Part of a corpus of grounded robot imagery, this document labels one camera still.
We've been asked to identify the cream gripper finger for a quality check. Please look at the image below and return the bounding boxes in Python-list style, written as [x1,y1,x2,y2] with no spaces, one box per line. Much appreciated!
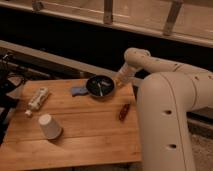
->
[113,78,122,87]

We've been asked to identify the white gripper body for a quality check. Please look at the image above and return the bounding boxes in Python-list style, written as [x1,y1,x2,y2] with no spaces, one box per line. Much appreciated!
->
[115,63,137,85]

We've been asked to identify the black ceramic bowl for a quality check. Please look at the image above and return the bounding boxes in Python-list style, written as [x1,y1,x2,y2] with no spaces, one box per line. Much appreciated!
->
[86,75,115,97]

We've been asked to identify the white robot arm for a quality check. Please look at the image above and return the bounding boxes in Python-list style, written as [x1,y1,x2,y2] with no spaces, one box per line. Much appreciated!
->
[115,48,213,171]

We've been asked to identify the utensil inside bowl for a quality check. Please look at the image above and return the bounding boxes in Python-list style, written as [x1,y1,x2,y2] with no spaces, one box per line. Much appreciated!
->
[97,81,110,96]

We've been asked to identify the red brown small object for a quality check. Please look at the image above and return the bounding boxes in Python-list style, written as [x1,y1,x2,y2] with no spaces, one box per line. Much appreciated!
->
[119,104,130,121]

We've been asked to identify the blue sponge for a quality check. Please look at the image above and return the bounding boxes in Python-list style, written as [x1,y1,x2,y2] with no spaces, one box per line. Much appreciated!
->
[71,87,88,97]

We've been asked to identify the white paper cup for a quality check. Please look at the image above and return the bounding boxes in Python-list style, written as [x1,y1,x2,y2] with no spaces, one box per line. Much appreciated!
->
[38,114,62,140]

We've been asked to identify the white plastic bottle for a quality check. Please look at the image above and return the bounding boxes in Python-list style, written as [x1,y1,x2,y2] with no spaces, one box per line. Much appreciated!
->
[25,87,50,116]

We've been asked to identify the black equipment at left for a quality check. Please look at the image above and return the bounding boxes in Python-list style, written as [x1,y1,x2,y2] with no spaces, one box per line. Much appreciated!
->
[0,53,26,145]

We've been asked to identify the metal railing frame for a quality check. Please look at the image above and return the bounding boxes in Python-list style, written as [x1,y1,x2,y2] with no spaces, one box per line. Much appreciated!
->
[0,0,213,48]

